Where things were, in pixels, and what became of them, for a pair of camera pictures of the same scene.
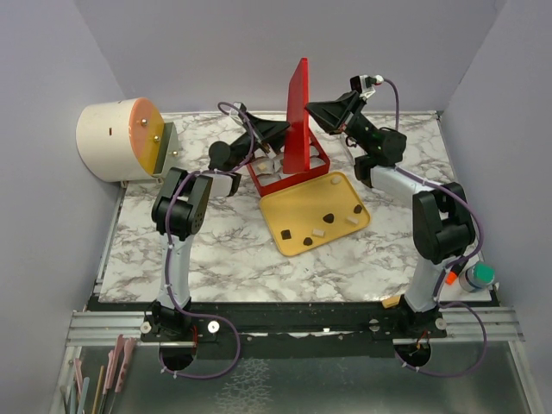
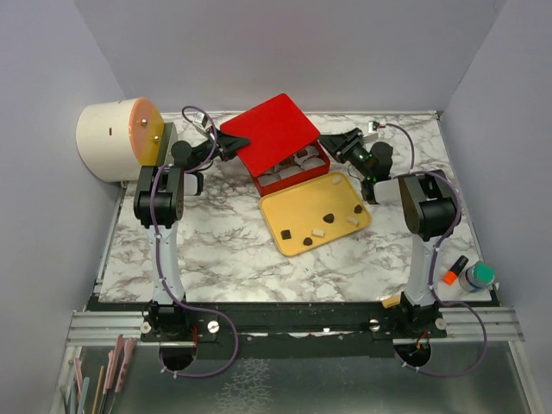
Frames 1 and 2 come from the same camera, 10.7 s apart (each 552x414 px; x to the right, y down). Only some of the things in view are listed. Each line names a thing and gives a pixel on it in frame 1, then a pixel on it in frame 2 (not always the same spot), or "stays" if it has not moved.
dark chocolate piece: x=329 y=218 stays
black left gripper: x=270 y=131 to x=227 y=145
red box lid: x=297 y=140 to x=276 y=129
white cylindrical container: x=121 y=140 stays
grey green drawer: x=170 y=153 stays
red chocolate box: x=267 y=172 stays
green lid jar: x=478 y=276 stays
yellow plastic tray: x=304 y=217 stays
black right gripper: x=334 y=115 to x=340 y=145
